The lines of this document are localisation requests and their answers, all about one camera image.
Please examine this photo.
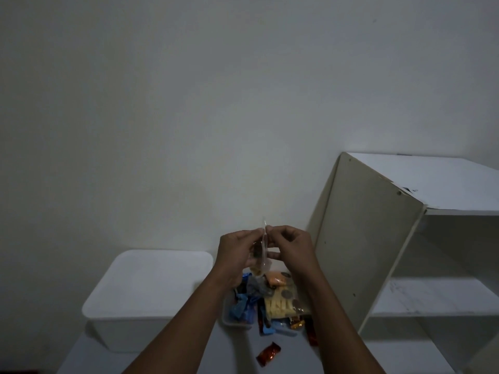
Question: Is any person's right hand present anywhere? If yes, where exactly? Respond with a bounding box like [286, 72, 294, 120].
[265, 224, 321, 284]

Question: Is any person's left hand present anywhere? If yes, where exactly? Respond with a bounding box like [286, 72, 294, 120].
[214, 228, 268, 289]

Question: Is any clear bag of orange-yellow snacks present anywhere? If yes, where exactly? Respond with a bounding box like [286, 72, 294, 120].
[245, 216, 274, 278]

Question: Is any clear bag of orange snacks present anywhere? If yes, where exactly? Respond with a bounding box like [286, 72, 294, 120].
[264, 270, 292, 289]

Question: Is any clear bag of grey snacks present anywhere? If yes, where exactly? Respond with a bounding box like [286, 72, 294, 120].
[245, 274, 270, 298]

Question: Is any pile of candies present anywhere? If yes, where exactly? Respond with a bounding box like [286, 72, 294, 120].
[227, 271, 319, 348]

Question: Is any white plastic storage bin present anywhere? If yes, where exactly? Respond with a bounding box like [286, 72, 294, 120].
[82, 249, 215, 353]

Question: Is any red candy wrapper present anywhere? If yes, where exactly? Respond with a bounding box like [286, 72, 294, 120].
[255, 341, 283, 367]

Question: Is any person's right forearm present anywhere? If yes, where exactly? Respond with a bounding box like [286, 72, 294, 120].
[294, 272, 387, 374]

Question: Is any person's left forearm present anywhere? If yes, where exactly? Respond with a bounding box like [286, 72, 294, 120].
[123, 268, 235, 374]

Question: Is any white shelf unit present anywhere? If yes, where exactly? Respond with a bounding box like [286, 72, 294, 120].
[308, 151, 499, 367]

